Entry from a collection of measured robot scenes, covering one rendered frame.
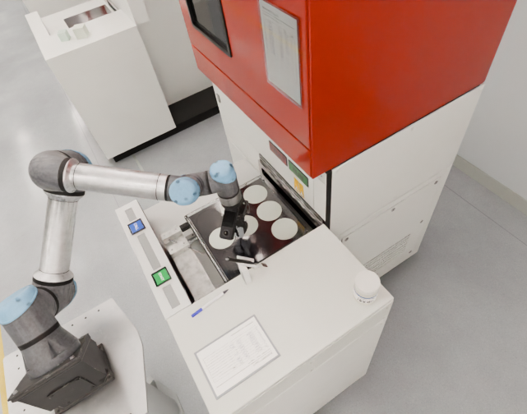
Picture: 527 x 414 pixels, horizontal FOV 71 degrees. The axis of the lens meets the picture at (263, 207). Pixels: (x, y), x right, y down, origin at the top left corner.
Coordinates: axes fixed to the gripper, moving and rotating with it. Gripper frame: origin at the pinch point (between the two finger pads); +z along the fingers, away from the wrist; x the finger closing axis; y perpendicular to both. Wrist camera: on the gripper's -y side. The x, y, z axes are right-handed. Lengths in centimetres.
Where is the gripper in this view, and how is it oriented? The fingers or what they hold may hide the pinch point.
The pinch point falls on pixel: (238, 236)
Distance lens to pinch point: 137.6
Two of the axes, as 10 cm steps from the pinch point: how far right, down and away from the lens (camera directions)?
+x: -9.5, -1.5, 2.6
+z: 1.2, 6.1, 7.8
